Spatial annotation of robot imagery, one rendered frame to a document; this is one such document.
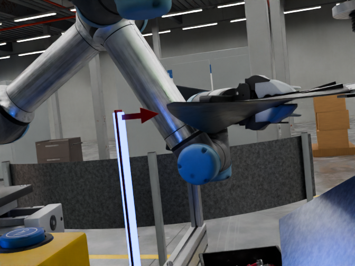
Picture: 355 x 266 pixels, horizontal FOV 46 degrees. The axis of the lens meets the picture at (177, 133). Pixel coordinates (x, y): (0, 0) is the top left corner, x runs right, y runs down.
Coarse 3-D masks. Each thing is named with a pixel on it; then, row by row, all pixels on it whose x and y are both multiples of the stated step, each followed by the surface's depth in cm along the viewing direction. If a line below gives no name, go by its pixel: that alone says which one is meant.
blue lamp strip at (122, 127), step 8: (120, 112) 63; (120, 120) 62; (120, 128) 62; (120, 136) 62; (128, 160) 64; (128, 168) 64; (128, 176) 64; (128, 184) 63; (128, 192) 63; (128, 200) 63; (128, 208) 63; (136, 232) 65; (136, 240) 64; (136, 248) 64; (136, 256) 64; (136, 264) 64
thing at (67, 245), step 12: (48, 240) 39; (60, 240) 39; (72, 240) 39; (84, 240) 41; (0, 252) 37; (12, 252) 37; (24, 252) 37; (36, 252) 36; (48, 252) 36; (60, 252) 37; (72, 252) 39; (84, 252) 41; (0, 264) 34; (12, 264) 34; (24, 264) 34; (36, 264) 34; (48, 264) 35; (60, 264) 37; (72, 264) 39; (84, 264) 41
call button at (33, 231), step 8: (8, 232) 40; (16, 232) 40; (24, 232) 40; (32, 232) 39; (40, 232) 39; (0, 240) 39; (8, 240) 38; (16, 240) 38; (24, 240) 38; (32, 240) 38; (40, 240) 39; (8, 248) 38
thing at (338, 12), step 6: (354, 0) 52; (336, 6) 54; (342, 6) 53; (348, 6) 52; (354, 6) 52; (336, 12) 54; (342, 12) 53; (348, 12) 53; (336, 18) 57; (342, 18) 57; (348, 18) 58
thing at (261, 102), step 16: (272, 96) 58; (288, 96) 52; (304, 96) 51; (320, 96) 51; (176, 112) 57; (192, 112) 58; (208, 112) 59; (224, 112) 61; (240, 112) 64; (256, 112) 67; (208, 128) 70; (224, 128) 71
